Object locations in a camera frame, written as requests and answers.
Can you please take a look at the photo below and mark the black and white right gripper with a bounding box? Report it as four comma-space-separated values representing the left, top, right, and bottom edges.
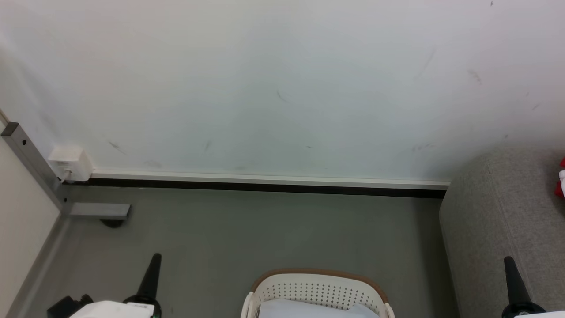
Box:
501, 256, 565, 318

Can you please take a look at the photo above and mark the grey metal frame foot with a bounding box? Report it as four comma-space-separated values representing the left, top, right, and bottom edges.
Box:
66, 202, 132, 221

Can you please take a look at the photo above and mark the white wall cable trunking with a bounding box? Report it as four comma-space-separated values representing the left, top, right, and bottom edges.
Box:
90, 171, 451, 191

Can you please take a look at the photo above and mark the grey metal frame post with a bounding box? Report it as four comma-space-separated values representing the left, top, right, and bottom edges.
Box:
1, 122, 68, 212

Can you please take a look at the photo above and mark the grey fabric sofa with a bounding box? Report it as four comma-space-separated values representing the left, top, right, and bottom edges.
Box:
439, 145, 565, 318

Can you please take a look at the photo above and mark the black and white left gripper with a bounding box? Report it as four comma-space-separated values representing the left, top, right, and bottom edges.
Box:
81, 253, 162, 318

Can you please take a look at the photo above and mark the white perforated laundry basket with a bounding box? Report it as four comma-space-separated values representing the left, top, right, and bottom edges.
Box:
241, 268, 396, 318

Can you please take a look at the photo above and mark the black baseboard strip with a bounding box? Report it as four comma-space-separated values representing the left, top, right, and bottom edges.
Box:
63, 178, 447, 199

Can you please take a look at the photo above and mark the red cloth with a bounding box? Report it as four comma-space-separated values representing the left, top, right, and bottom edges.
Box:
554, 157, 565, 200

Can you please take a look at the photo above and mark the white wall socket box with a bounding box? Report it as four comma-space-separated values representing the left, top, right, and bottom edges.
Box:
48, 145, 94, 183

